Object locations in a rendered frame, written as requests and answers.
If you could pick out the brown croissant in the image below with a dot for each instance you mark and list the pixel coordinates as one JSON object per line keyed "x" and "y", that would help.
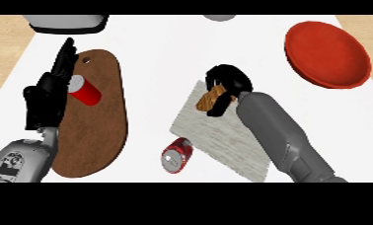
{"x": 212, "y": 99}

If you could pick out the grey round object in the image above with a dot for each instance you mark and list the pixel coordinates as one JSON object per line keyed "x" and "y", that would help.
{"x": 220, "y": 17}

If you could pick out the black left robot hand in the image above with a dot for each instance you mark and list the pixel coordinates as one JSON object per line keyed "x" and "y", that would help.
{"x": 47, "y": 97}

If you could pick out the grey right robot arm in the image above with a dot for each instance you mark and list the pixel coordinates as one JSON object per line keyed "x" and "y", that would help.
{"x": 287, "y": 140}

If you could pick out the red bowl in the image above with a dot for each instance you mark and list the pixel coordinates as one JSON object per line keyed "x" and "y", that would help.
{"x": 325, "y": 54}

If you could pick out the brown wooden cutting board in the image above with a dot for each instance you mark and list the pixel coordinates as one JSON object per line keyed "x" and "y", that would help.
{"x": 95, "y": 117}

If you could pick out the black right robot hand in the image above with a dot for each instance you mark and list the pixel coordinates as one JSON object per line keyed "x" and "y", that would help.
{"x": 234, "y": 79}

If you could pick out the red can with silver end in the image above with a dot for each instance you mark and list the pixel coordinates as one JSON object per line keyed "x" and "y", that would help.
{"x": 176, "y": 156}

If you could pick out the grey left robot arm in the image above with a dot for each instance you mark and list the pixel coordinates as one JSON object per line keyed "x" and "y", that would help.
{"x": 24, "y": 161}

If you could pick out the pale grey placemat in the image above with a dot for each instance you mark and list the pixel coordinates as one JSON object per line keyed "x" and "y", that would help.
{"x": 223, "y": 136}

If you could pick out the red can with white end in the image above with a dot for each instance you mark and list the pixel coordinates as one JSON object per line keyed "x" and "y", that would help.
{"x": 85, "y": 91}

